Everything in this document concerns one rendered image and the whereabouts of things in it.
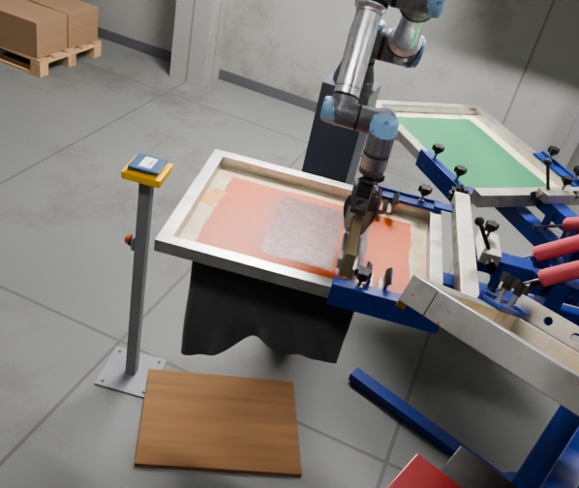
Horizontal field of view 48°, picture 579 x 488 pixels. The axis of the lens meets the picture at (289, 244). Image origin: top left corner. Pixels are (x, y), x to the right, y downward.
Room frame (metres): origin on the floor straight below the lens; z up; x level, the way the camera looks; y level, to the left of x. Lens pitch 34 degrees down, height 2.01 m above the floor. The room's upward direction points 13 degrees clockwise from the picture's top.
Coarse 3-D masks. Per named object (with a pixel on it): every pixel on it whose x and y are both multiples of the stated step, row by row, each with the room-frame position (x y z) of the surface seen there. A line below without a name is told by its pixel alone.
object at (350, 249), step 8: (360, 216) 1.64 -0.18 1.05; (352, 224) 1.59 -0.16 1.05; (360, 224) 1.60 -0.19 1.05; (352, 232) 1.54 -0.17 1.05; (352, 240) 1.50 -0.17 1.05; (352, 248) 1.47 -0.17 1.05; (344, 256) 1.46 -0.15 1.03; (352, 256) 1.43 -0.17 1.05; (344, 264) 1.43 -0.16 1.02; (352, 264) 1.43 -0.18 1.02; (344, 272) 1.43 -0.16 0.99
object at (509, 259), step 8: (504, 256) 1.63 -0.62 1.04; (512, 256) 1.64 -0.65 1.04; (480, 264) 1.60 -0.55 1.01; (504, 264) 1.59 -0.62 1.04; (512, 264) 1.59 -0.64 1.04; (520, 264) 1.60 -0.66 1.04; (528, 264) 1.61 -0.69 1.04; (488, 272) 1.59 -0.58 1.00; (512, 272) 1.59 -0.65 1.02; (520, 272) 1.59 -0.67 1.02; (528, 272) 1.59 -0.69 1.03; (528, 280) 1.59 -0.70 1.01
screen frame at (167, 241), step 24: (216, 168) 1.85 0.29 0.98; (240, 168) 1.92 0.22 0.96; (264, 168) 1.92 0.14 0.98; (288, 168) 1.94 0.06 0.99; (192, 192) 1.66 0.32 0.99; (336, 192) 1.90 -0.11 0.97; (432, 216) 1.86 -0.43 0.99; (168, 240) 1.39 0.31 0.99; (432, 240) 1.71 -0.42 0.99; (216, 264) 1.37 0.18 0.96; (240, 264) 1.37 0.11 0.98; (264, 264) 1.38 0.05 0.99; (432, 264) 1.57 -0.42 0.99; (312, 288) 1.36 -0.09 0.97
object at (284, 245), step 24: (216, 216) 1.61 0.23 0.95; (240, 216) 1.65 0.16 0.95; (216, 240) 1.49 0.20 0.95; (240, 240) 1.52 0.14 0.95; (264, 240) 1.55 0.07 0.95; (288, 240) 1.58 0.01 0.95; (312, 240) 1.61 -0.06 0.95; (336, 240) 1.64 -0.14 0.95; (288, 264) 1.46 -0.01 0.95; (312, 264) 1.49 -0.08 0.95; (336, 264) 1.51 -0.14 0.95; (384, 264) 1.57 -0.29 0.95; (408, 264) 1.60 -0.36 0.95
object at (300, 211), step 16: (240, 192) 1.78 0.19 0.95; (256, 192) 1.81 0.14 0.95; (272, 192) 1.83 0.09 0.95; (288, 192) 1.86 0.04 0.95; (240, 208) 1.69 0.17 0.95; (256, 208) 1.71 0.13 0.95; (288, 208) 1.75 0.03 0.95; (304, 208) 1.78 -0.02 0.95; (320, 208) 1.80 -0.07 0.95; (336, 208) 1.82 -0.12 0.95; (288, 224) 1.66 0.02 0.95; (304, 224) 1.69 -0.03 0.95; (320, 224) 1.71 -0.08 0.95; (336, 224) 1.73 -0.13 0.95; (384, 224) 1.80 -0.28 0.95; (400, 224) 1.82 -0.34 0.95; (368, 240) 1.68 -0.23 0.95; (384, 240) 1.70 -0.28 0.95; (400, 240) 1.72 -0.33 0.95
